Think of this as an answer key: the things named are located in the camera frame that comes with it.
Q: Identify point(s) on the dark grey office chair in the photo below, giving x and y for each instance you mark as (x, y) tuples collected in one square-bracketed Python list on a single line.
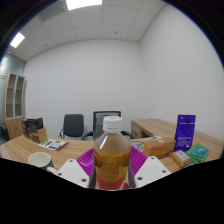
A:
[(73, 125)]

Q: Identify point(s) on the green packet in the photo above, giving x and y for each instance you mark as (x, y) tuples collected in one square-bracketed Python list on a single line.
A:
[(198, 152)]

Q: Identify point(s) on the purple standing box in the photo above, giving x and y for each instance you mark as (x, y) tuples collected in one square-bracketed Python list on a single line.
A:
[(184, 133)]

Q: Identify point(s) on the drink bottle with white cap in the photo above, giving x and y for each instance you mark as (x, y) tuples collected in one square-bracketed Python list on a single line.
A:
[(112, 160)]

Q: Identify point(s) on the white printed paper sheet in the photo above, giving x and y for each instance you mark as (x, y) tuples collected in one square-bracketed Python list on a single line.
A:
[(138, 144)]

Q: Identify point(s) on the wooden shelf cabinet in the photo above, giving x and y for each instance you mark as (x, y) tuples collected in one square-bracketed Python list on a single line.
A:
[(15, 128)]

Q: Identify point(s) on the black mesh office chair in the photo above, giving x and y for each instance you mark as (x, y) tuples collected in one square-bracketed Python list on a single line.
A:
[(98, 123)]

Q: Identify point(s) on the large ceiling light panel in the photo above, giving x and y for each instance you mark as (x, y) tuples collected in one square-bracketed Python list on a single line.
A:
[(83, 3)]

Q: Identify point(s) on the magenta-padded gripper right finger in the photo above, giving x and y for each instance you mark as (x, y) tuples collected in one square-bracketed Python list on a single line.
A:
[(151, 170)]

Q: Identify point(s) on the colourful printed brochure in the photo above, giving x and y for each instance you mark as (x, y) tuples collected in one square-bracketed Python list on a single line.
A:
[(52, 144)]

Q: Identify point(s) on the small tan labelled box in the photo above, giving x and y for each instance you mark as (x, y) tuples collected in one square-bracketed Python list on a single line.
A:
[(180, 158)]

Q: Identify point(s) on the grey ceiling vent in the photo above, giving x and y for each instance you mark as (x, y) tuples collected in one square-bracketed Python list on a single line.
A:
[(52, 10)]

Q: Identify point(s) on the white and green mug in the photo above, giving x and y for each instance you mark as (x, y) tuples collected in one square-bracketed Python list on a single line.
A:
[(41, 161)]

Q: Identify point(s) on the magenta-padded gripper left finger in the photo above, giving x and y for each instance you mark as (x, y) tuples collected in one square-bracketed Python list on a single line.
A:
[(71, 171)]

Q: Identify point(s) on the small ceiling light panel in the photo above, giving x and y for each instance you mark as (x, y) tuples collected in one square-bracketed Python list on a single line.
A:
[(17, 39)]

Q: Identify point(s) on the small dark printed box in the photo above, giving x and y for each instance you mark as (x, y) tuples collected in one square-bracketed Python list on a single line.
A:
[(25, 128)]

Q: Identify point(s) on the brown cardboard box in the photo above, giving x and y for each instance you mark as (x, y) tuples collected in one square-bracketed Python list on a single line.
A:
[(159, 147)]

